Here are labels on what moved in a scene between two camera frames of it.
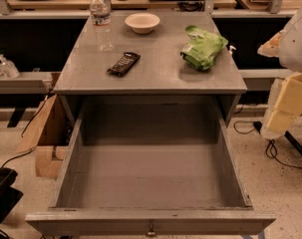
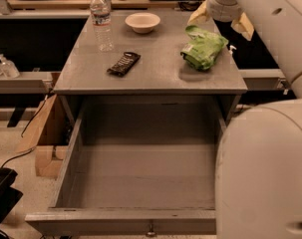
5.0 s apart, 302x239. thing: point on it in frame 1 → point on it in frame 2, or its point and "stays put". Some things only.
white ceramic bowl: x=143 y=23 stays put
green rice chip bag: x=202 y=48 stays put
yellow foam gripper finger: x=277 y=46 → x=243 y=25
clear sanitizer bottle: x=8 y=68 stays put
